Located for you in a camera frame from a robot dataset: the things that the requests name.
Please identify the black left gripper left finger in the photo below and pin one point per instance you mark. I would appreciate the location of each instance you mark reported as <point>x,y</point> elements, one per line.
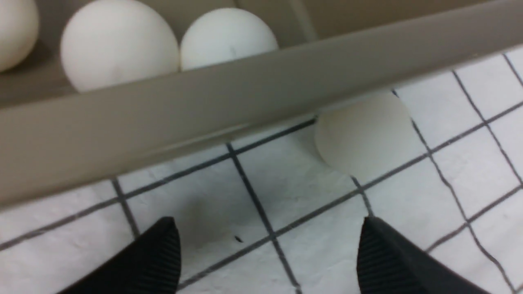
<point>149,265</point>

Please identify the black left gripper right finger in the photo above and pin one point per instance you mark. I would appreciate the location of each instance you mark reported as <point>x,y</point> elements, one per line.
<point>388,263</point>

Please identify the white ball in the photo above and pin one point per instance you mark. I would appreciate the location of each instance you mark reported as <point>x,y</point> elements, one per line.
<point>368,138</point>
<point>112,42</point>
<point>224,35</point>
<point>19,29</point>

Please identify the white grid-pattern tablecloth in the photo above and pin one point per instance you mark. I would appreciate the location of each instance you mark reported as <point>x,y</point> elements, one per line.
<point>265,215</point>

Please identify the olive green plastic bin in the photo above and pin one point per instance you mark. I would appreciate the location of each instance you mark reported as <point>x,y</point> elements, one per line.
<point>54,139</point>

